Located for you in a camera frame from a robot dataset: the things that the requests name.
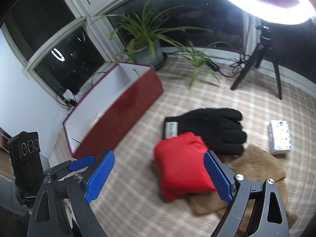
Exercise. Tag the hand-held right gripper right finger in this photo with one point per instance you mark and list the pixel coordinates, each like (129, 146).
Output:
(218, 177)

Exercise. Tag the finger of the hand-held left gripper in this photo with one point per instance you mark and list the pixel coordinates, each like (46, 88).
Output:
(80, 164)

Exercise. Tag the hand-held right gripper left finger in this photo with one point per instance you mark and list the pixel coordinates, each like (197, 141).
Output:
(100, 175)

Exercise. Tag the red cloth bag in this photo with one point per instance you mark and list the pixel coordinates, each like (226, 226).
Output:
(182, 165)

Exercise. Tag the brown fuzzy cloth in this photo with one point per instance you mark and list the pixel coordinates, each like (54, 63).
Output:
(256, 167)

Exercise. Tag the black knit glove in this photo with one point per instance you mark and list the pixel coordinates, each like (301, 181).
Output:
(212, 128)

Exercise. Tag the dark red cardboard box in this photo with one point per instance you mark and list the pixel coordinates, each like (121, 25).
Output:
(128, 106)

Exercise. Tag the white plug adapter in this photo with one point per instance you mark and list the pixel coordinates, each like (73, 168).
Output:
(68, 95)

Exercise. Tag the white tissue pack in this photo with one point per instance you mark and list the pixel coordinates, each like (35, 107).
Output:
(280, 137)

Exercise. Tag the beige plaid tablecloth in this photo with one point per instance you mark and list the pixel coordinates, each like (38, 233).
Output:
(197, 96)

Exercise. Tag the black power strip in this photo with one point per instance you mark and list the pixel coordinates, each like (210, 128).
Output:
(212, 65)

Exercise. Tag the green potted spider plant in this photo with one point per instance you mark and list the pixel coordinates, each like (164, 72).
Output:
(145, 51)

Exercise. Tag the white window frame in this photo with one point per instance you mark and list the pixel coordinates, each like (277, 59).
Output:
(56, 39)

